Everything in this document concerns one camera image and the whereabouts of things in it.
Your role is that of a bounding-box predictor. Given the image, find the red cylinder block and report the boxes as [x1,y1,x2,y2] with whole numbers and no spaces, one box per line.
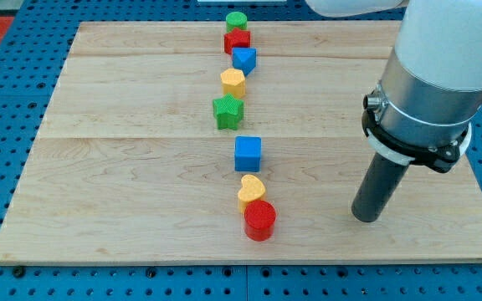
[244,200,277,242]

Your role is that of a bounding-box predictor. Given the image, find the green star block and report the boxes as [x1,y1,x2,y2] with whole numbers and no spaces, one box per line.
[213,94,244,130]

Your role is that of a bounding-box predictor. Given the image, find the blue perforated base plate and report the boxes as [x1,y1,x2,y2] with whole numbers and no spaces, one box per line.
[0,0,482,300]

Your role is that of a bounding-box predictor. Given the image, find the dark grey cylindrical end effector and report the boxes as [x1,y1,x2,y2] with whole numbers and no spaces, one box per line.
[351,153,408,222]

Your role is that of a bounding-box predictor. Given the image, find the red star block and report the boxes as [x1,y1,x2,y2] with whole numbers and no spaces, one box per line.
[223,28,251,54]

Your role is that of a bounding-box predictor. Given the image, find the yellow hexagon block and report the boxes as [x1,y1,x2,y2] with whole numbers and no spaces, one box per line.
[220,68,246,99]

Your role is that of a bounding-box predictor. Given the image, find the blue cube block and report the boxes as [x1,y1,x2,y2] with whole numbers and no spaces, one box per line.
[234,136,262,172]

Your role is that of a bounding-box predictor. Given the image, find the green cylinder block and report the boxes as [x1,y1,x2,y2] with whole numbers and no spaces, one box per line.
[225,12,248,33]

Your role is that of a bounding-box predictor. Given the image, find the blue triangle block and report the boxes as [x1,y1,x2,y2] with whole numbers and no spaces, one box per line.
[232,48,257,76]

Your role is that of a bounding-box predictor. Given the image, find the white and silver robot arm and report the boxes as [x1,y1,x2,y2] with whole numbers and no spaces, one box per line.
[307,0,482,173]

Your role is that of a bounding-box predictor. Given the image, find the light wooden board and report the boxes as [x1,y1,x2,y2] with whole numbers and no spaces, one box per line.
[0,21,482,266]

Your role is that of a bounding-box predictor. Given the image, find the yellow heart block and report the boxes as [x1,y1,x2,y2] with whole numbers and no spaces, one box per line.
[237,175,267,214]

